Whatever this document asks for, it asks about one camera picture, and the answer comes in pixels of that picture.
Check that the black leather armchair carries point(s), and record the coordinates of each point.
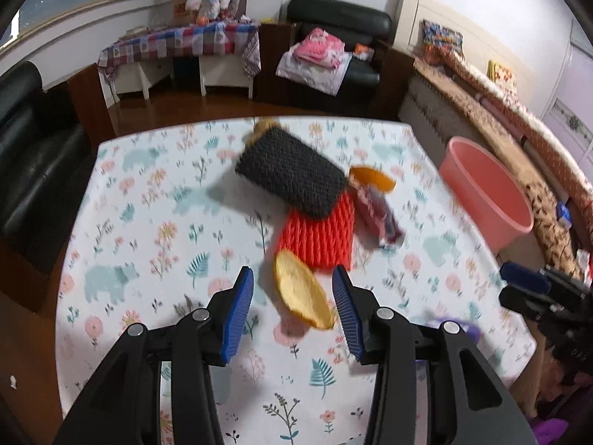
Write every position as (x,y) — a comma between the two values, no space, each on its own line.
(32,157)

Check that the black armchair with wooden sides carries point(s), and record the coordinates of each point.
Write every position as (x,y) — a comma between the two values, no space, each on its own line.
(343,23)

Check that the brown leaf-patterned blanket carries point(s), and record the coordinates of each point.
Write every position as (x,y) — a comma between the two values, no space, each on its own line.
(532,181)

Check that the yellow knitted cloth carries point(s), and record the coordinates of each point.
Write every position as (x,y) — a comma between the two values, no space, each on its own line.
(301,292)

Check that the quilted mattress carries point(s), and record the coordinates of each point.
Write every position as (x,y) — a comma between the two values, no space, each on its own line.
(426,102)

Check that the plaid tablecloth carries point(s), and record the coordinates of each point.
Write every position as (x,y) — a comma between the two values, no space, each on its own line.
(185,41)

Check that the pink folded blanket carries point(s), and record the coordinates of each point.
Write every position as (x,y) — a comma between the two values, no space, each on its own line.
(319,48)

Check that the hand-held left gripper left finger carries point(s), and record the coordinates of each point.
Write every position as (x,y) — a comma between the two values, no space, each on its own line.
(241,310)

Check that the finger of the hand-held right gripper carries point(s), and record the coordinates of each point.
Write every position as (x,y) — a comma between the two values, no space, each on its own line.
(519,299)
(523,274)

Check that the red knitted cloth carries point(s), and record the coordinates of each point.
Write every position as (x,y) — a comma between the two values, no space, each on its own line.
(319,236)

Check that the white side table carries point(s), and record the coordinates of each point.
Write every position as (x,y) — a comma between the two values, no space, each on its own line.
(162,72)

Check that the colourful printed pillow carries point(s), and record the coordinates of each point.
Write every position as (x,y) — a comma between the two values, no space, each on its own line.
(440,41)

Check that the maroon patterned cloth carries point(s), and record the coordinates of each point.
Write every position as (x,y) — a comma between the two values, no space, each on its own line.
(377,213)

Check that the black foam net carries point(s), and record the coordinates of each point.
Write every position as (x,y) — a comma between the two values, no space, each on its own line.
(292,171)

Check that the pink plastic bin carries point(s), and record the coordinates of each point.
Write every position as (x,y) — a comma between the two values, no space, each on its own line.
(482,194)

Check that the floral tablecloth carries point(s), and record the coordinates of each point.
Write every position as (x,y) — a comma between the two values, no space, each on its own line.
(162,222)

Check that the pale purple wardrobe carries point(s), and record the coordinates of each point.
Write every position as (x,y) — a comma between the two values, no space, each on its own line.
(574,102)

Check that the white floral cloth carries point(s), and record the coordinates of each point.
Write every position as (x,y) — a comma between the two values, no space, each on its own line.
(315,76)

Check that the blue tissue packet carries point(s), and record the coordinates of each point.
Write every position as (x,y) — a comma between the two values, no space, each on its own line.
(565,211)

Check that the yellow flowered pillow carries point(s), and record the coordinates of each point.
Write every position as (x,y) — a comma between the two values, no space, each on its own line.
(502,74)

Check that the orange dotted quilt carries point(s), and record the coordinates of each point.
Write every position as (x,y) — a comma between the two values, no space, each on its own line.
(532,116)

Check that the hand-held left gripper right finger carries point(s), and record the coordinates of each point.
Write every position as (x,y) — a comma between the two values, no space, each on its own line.
(347,315)

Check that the cream bed headboard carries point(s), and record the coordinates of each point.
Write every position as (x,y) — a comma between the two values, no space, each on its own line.
(463,23)

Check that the white paper scrap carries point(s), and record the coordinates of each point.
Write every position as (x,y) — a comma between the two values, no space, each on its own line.
(14,382)

